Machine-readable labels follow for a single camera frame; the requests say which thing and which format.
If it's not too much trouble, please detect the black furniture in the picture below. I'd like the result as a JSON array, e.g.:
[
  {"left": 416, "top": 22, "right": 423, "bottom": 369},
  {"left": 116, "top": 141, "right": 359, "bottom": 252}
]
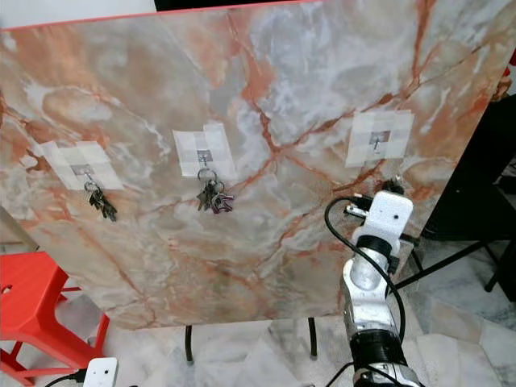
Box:
[{"left": 419, "top": 93, "right": 516, "bottom": 243}]

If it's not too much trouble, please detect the red plastic stool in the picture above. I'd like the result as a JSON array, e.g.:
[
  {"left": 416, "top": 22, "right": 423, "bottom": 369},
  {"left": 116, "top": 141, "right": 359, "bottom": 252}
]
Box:
[{"left": 0, "top": 252, "right": 110, "bottom": 387}]

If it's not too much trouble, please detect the marble pattern board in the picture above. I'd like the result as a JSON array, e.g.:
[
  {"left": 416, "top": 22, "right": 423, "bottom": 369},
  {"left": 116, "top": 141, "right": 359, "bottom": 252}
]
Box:
[{"left": 0, "top": 0, "right": 516, "bottom": 330}]

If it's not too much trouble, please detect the key bunch with purple tag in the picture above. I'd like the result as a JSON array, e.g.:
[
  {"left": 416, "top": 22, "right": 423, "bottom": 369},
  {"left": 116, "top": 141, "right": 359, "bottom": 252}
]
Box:
[{"left": 196, "top": 168, "right": 235, "bottom": 215}]

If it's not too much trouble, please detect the dark key bunch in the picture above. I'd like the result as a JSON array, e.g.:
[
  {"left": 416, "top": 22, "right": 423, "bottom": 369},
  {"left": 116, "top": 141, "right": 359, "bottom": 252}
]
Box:
[{"left": 85, "top": 181, "right": 119, "bottom": 222}]

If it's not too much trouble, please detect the black screen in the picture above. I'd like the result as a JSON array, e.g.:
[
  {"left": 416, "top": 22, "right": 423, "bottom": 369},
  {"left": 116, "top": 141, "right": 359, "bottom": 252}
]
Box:
[{"left": 153, "top": 0, "right": 301, "bottom": 11}]

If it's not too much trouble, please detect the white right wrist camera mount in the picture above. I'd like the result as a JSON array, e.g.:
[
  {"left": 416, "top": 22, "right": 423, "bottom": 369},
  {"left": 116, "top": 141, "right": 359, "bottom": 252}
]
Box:
[{"left": 361, "top": 191, "right": 414, "bottom": 243}]

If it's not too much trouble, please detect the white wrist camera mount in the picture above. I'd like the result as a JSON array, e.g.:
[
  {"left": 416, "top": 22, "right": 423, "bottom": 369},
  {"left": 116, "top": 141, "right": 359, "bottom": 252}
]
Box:
[
  {"left": 361, "top": 191, "right": 414, "bottom": 243},
  {"left": 82, "top": 357, "right": 119, "bottom": 387}
]

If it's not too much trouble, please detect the taped adhesive wall hook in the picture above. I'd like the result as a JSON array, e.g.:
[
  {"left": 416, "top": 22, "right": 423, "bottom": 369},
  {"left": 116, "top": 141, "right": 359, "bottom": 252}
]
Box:
[
  {"left": 173, "top": 123, "right": 237, "bottom": 180},
  {"left": 40, "top": 141, "right": 124, "bottom": 192},
  {"left": 345, "top": 109, "right": 414, "bottom": 169}
]

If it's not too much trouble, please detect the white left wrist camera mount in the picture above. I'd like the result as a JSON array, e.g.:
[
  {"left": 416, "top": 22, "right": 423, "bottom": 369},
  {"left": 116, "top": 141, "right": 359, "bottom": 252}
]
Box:
[{"left": 82, "top": 357, "right": 119, "bottom": 387}]

